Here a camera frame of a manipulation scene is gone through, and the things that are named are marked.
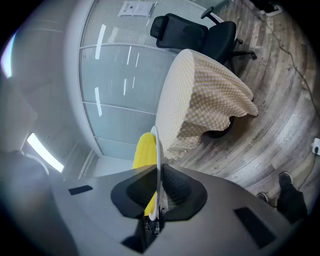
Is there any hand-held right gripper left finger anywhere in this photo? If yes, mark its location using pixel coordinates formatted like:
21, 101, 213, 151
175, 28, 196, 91
49, 164, 159, 256

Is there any person's black shoe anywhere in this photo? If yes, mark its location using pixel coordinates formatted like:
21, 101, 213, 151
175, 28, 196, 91
277, 171, 294, 191
256, 191, 270, 203

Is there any long ceiling light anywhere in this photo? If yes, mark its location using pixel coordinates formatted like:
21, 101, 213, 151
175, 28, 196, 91
26, 132, 65, 173

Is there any round checkered table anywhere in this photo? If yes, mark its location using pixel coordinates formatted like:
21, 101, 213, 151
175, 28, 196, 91
154, 48, 260, 161

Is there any white power strip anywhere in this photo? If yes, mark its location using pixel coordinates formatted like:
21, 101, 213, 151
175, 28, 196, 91
311, 137, 320, 156

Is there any black office chair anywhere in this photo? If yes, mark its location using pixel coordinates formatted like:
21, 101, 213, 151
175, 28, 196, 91
149, 6, 258, 73

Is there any white paper notice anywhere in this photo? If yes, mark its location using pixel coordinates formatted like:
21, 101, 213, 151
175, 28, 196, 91
117, 1, 156, 18

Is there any thin black floor cable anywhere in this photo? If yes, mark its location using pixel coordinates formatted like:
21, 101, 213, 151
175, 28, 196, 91
263, 19, 317, 106

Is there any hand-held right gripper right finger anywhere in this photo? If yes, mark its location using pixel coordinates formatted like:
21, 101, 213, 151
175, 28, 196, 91
159, 162, 302, 256

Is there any yellow corn cob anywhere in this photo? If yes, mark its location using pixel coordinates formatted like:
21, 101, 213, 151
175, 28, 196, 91
131, 131, 159, 218

